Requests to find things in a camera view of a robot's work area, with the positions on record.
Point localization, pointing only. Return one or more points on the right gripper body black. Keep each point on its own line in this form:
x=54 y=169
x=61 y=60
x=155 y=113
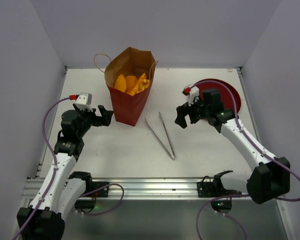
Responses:
x=187 y=111

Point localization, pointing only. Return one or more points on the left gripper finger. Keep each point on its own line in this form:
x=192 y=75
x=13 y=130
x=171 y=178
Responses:
x=102 y=110
x=106 y=117

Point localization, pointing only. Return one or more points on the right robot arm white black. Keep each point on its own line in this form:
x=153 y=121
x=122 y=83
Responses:
x=270 y=177

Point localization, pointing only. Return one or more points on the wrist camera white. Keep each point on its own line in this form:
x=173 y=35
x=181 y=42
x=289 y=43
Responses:
x=83 y=101
x=192 y=94

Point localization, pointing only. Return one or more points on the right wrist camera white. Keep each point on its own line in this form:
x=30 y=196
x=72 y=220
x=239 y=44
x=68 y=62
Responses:
x=192 y=94

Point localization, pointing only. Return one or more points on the red paper bag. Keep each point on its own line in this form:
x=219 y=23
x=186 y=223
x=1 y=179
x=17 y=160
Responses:
x=133 y=62

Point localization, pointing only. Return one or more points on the red round tray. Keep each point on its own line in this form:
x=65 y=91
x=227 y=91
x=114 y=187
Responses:
x=224 y=93

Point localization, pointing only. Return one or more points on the metal tongs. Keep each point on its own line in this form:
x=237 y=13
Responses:
x=164 y=138

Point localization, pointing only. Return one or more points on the aluminium rail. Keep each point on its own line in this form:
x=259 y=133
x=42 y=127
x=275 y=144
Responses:
x=133 y=189

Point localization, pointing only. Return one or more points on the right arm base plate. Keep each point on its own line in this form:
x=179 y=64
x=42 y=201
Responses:
x=213 y=187

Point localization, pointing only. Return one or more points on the long orange bread loaf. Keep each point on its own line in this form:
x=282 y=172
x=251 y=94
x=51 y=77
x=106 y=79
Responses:
x=120 y=83

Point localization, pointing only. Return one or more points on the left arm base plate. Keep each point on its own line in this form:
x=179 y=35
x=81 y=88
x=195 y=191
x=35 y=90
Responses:
x=97 y=189

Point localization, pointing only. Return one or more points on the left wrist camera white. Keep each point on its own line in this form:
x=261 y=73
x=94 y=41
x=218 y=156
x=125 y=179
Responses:
x=83 y=101

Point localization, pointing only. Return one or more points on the fake croissant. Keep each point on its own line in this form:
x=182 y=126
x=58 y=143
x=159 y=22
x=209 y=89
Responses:
x=142 y=83

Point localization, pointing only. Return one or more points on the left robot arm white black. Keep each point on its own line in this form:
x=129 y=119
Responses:
x=46 y=214

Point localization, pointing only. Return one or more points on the braided fake bread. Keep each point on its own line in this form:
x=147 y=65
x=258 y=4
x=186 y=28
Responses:
x=130 y=82

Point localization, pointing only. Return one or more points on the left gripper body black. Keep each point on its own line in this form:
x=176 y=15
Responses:
x=87 y=119

